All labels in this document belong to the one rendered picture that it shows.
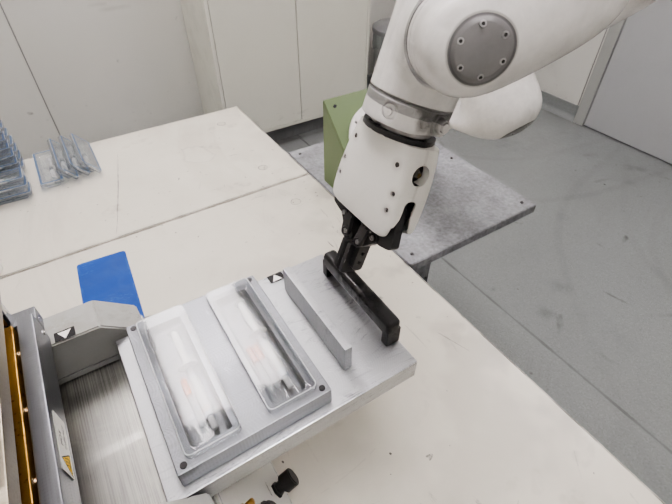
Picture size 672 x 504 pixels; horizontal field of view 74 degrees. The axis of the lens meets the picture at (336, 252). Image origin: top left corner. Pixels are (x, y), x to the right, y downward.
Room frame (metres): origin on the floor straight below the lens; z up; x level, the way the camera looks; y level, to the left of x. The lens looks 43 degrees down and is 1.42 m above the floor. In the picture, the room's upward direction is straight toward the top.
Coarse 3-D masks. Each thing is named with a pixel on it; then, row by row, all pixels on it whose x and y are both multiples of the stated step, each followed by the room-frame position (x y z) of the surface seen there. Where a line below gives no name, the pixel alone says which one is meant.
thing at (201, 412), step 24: (168, 312) 0.35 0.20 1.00; (144, 336) 0.31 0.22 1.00; (168, 336) 0.31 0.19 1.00; (192, 336) 0.31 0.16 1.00; (168, 360) 0.28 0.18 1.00; (192, 360) 0.28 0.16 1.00; (168, 384) 0.25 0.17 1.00; (192, 384) 0.25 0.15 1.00; (216, 384) 0.25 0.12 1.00; (168, 408) 0.22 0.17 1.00; (192, 408) 0.22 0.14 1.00; (216, 408) 0.22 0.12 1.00; (192, 432) 0.20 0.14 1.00; (216, 432) 0.20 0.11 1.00
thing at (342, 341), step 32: (320, 256) 0.48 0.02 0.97; (288, 288) 0.40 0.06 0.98; (320, 288) 0.42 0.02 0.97; (288, 320) 0.36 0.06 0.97; (320, 320) 0.33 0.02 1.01; (352, 320) 0.36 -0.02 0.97; (128, 352) 0.31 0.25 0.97; (320, 352) 0.31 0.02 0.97; (352, 352) 0.31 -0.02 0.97; (384, 352) 0.31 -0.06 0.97; (352, 384) 0.27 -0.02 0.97; (384, 384) 0.27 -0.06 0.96; (320, 416) 0.23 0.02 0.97; (160, 448) 0.20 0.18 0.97; (256, 448) 0.20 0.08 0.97; (288, 448) 0.21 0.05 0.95; (160, 480) 0.17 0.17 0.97; (224, 480) 0.17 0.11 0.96
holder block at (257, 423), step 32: (256, 288) 0.39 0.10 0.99; (192, 320) 0.34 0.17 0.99; (224, 352) 0.29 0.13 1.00; (224, 384) 0.25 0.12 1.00; (320, 384) 0.25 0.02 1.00; (160, 416) 0.22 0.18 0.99; (256, 416) 0.22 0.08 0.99; (288, 416) 0.22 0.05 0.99; (224, 448) 0.19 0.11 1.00; (192, 480) 0.17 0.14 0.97
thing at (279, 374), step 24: (240, 288) 0.38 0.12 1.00; (216, 312) 0.35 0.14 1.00; (240, 312) 0.35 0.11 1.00; (264, 312) 0.35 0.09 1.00; (240, 336) 0.31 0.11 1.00; (264, 336) 0.31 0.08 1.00; (264, 360) 0.28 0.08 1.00; (288, 360) 0.28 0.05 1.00; (264, 384) 0.25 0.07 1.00; (288, 384) 0.25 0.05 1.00; (312, 384) 0.25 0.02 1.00
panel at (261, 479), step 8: (272, 464) 0.27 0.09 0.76; (256, 472) 0.23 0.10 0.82; (264, 472) 0.24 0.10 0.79; (272, 472) 0.25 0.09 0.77; (240, 480) 0.21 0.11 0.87; (248, 480) 0.21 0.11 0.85; (256, 480) 0.22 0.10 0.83; (264, 480) 0.23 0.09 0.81; (272, 480) 0.24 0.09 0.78; (232, 488) 0.19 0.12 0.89; (240, 488) 0.19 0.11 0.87; (248, 488) 0.20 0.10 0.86; (256, 488) 0.21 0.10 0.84; (264, 488) 0.21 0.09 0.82; (216, 496) 0.17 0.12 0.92; (224, 496) 0.17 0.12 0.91; (232, 496) 0.18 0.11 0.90; (240, 496) 0.18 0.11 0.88; (248, 496) 0.19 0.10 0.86; (256, 496) 0.19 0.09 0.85; (264, 496) 0.20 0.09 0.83; (272, 496) 0.21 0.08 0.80; (288, 496) 0.22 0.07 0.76
